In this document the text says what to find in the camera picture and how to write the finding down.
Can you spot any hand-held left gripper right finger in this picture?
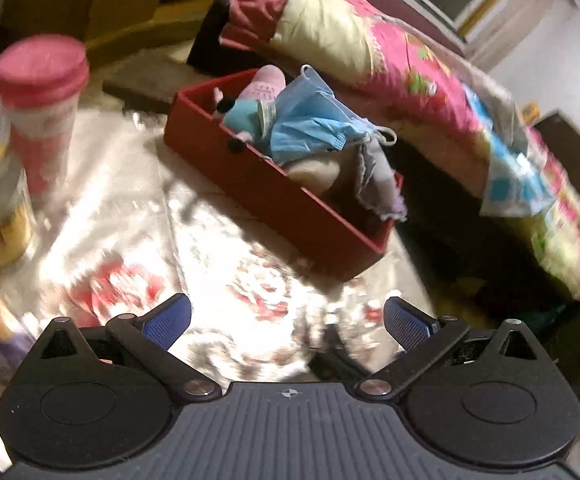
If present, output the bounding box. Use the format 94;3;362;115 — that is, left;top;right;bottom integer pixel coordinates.
357;296;541;402

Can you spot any pink lidded cup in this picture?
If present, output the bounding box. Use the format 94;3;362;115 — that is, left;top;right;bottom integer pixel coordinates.
0;35;91;196

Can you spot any dark wooden bed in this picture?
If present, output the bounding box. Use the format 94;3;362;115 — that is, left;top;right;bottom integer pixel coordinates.
187;0;580;411

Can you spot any pink floral bedsheet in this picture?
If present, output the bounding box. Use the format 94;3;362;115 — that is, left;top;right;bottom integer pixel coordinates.
520;130;580;301

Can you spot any blue face mask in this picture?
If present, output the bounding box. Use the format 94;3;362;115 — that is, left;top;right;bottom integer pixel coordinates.
275;64;366;131
269;117;398;166

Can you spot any pink cartoon print quilt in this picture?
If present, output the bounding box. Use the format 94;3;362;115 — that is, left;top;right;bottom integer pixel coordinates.
219;0;531;171

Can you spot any wooden desk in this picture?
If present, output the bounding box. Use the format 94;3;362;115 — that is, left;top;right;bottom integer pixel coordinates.
0;0;251;56

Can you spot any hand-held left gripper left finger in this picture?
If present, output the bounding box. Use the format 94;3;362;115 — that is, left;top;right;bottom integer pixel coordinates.
39;294;222;402

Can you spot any dark wardrobe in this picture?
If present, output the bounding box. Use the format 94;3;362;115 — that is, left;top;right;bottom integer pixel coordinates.
532;110;580;171

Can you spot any blue checkered sheet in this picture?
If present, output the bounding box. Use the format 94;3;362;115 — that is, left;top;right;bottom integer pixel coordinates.
462;85;556;218

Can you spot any beige curtain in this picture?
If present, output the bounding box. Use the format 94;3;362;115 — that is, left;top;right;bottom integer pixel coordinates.
462;0;580;68

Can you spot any red box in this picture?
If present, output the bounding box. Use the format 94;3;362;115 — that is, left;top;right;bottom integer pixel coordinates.
164;69;405;283

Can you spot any clear jar yellow label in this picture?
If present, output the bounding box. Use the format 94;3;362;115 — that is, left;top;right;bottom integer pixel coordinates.
0;87;38;271

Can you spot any grey lace-edged cloth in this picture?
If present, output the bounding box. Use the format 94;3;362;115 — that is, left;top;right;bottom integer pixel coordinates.
354;132;410;223

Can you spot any pink and teal plush toy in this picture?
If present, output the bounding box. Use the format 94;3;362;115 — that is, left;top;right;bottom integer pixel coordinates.
212;65;287;153

